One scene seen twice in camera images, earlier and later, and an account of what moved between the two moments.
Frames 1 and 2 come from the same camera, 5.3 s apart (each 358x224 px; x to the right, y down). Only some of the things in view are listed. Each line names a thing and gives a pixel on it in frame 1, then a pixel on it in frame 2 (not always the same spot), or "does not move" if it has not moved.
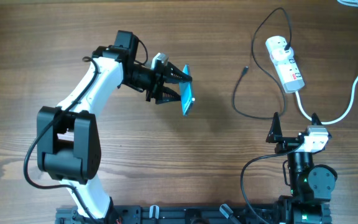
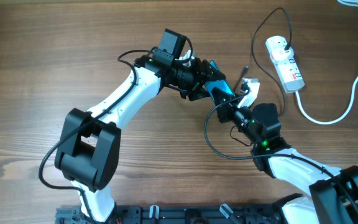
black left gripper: x=158 y=84 to x=202 y=73
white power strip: x=284 y=64 does not move
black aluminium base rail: x=174 y=214 does not move
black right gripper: x=275 y=135 to x=225 y=111
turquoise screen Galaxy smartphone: x=187 y=98 to x=222 y=84
